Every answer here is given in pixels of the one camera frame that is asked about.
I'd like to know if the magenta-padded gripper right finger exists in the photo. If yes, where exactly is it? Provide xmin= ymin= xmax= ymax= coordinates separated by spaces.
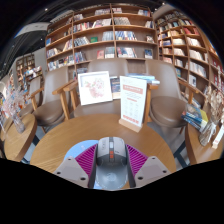
xmin=125 ymin=144 xmax=172 ymax=188

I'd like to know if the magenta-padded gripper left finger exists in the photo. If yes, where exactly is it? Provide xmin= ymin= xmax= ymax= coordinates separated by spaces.
xmin=53 ymin=145 xmax=99 ymax=190

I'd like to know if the grey computer mouse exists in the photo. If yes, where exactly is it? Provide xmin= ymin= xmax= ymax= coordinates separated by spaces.
xmin=94 ymin=136 xmax=129 ymax=191

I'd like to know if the white sign with wooden base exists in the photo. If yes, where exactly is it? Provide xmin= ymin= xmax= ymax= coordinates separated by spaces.
xmin=118 ymin=75 xmax=148 ymax=134

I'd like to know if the brown padded wooden armchair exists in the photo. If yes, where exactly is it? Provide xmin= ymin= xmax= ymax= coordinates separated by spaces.
xmin=28 ymin=66 xmax=73 ymax=129
xmin=144 ymin=59 xmax=201 ymax=129
xmin=52 ymin=58 xmax=159 ymax=126

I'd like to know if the round wooden side table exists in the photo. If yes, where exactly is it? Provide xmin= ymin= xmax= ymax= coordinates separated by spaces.
xmin=184 ymin=123 xmax=224 ymax=166
xmin=3 ymin=113 xmax=38 ymax=163

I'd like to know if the stack of books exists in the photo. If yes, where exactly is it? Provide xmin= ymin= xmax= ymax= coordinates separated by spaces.
xmin=181 ymin=103 xmax=209 ymax=133

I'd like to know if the white framed flower picture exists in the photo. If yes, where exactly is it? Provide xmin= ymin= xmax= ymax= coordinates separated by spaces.
xmin=77 ymin=70 xmax=114 ymax=107

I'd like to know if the glass vase with pink flowers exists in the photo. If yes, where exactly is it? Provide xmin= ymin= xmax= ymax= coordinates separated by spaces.
xmin=1 ymin=87 xmax=29 ymax=134

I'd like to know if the glass vase with dried flowers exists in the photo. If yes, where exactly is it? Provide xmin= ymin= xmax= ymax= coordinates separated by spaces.
xmin=198 ymin=84 xmax=224 ymax=147

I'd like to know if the dark cover book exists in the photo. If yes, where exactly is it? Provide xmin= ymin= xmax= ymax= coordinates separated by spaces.
xmin=109 ymin=76 xmax=122 ymax=100

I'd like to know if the light blue book stack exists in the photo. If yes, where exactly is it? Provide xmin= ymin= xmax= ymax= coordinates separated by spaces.
xmin=125 ymin=73 xmax=161 ymax=85

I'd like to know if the small white red sign stand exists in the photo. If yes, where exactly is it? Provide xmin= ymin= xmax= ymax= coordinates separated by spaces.
xmin=211 ymin=124 xmax=224 ymax=150

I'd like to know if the distant wooden bookshelf unit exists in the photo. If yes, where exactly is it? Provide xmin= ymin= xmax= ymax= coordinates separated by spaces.
xmin=14 ymin=53 xmax=44 ymax=86

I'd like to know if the angled wooden bookshelf unit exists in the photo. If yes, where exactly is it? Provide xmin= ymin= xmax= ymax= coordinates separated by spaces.
xmin=153 ymin=8 xmax=224 ymax=111

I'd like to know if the wide wooden bookshelf unit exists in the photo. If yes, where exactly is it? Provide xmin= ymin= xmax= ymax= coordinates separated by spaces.
xmin=44 ymin=3 xmax=158 ymax=73

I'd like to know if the white hanging ceiling sign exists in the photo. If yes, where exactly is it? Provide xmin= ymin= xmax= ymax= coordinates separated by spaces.
xmin=14 ymin=21 xmax=51 ymax=38

